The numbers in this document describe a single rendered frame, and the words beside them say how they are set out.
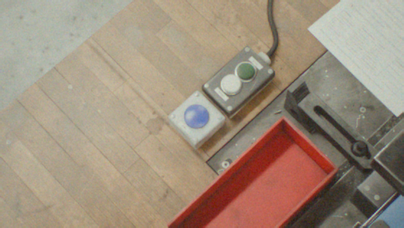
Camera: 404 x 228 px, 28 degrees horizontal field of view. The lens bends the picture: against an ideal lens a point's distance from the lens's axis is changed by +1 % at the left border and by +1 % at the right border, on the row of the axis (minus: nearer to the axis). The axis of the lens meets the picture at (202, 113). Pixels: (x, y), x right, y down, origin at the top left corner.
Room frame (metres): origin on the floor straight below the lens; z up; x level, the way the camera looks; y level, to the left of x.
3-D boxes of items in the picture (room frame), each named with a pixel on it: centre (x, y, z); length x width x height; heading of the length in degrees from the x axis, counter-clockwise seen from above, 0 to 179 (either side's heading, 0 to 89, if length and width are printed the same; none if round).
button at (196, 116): (0.40, 0.01, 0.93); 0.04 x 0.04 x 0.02
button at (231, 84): (0.45, -0.05, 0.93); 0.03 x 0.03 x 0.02
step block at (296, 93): (0.40, -0.17, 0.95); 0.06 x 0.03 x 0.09; 39
